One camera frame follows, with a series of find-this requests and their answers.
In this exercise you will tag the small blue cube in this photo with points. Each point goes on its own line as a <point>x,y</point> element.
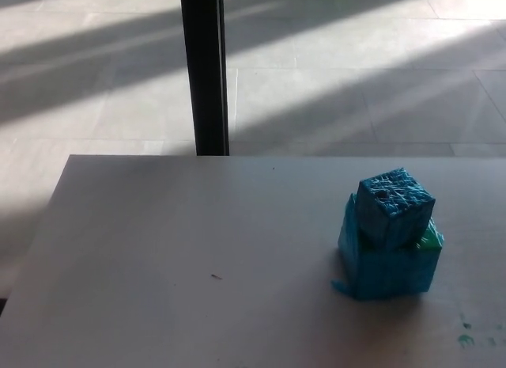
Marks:
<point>391,213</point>

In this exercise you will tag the large blue taped cube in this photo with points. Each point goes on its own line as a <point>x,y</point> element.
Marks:
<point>395,273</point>

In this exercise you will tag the black vertical post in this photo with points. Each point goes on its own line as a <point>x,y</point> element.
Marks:
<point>205,71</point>

